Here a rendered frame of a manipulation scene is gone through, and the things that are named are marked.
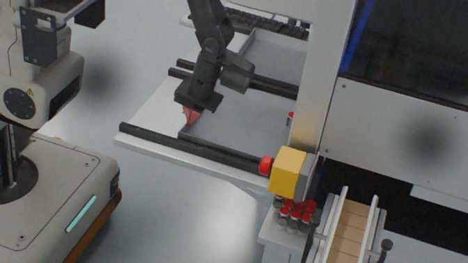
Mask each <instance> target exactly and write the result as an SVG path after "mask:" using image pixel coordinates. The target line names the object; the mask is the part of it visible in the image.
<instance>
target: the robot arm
mask: <svg viewBox="0 0 468 263"><path fill-rule="evenodd" d="M187 3H188V5H189V9H190V12H191V19H192V22H193V24H194V27H195V29H196V31H195V34H196V38H197V40H198V43H199V45H200V47H201V51H200V52H199V53H198V58H197V60H196V64H195V67H194V71H193V74H192V78H191V80H190V79H184V80H183V81H182V82H181V84H180V85H179V86H178V87H177V88H176V89H175V92H174V96H175V97H174V102H176V103H178V104H181V105H182V109H183V111H184V113H185V116H186V119H187V126H188V127H191V126H192V125H193V123H194V121H195V120H196V119H197V118H198V117H199V116H200V115H201V114H202V112H204V110H205V109H207V110H209V111H211V112H212V114H213V113H215V111H216V110H217V107H219V105H220V104H221V103H222V101H223V98H224V96H223V95H222V94H220V93H218V92H216V91H214V89H215V85H216V82H217V79H218V76H219V73H220V70H221V67H223V68H222V70H221V74H220V76H219V79H220V80H221V81H220V84H221V85H223V86H225V87H227V88H230V89H232V90H234V91H237V92H239V93H241V94H244V93H245V92H246V90H247V88H248V86H249V83H250V81H251V78H252V76H253V74H254V69H255V65H254V64H253V63H251V62H249V61H247V60H245V59H244V58H242V57H240V56H238V55H237V53H235V52H234V51H231V50H229V49H227V46H228V45H229V44H230V42H231V40H232V39H233V38H234V35H235V31H234V28H233V25H232V23H231V19H230V17H229V15H228V14H227V15H226V12H225V10H224V7H223V4H222V2H221V1H220V0H187Z"/></svg>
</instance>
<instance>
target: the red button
mask: <svg viewBox="0 0 468 263"><path fill-rule="evenodd" d="M273 161H274V157H271V156H268V155H267V156H264V157H263V158H262V160H261V162H260V166H259V171H260V173H261V174H262V175H266V176H268V175H269V174H270V171H271V169H272V165H273Z"/></svg>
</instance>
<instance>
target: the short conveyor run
mask: <svg viewBox="0 0 468 263"><path fill-rule="evenodd" d="M347 191H348V187H347V186H344V187H343V190H342V193H341V196H340V197H339V196H337V195H335V196H334V194H333V193H328V195H327V199H326V201H325V205H324V207H323V210H322V213H321V216H320V218H319V217H318V216H311V217H310V218H309V225H310V229H309V232H308V234H307V235H308V237H307V239H306V243H305V247H304V251H303V254H302V259H301V262H300V263H376V262H377V263H384V261H385V259H386V256H387V251H388V250H391V249H392V247H393V242H392V240H390V239H383V240H382V242H381V244H380V241H381V237H382V231H383V227H384V220H385V217H386V213H387V211H386V210H384V209H381V210H380V209H379V208H377V202H378V199H379V197H377V196H374V197H373V201H372V204H371V207H370V206H367V205H363V204H361V203H358V202H354V201H351V200H348V199H345V197H346V193H347ZM328 215H329V216H328ZM315 229H316V230H315ZM312 240H313V241H312ZM319 244H320V245H319ZM380 245H381V247H382V249H381V251H380V253H378V250H379V247H380ZM318 246H319V247H318ZM315 255H316V256H315Z"/></svg>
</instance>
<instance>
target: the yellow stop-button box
mask: <svg viewBox="0 0 468 263"><path fill-rule="evenodd" d="M315 158H316V156H315V155H314V154H311V153H306V152H302V151H300V150H296V149H293V148H289V147H286V146H282V147H281V149H280V151H279V153H278V155H277V157H276V159H275V161H274V163H273V165H272V170H271V174H270V175H271V176H270V183H269V186H268V192H270V193H273V194H276V195H278V196H282V197H285V198H289V199H293V200H294V201H296V202H302V199H303V196H304V191H305V188H306V183H307V179H308V177H309V173H310V172H311V169H312V166H313V163H314V161H315Z"/></svg>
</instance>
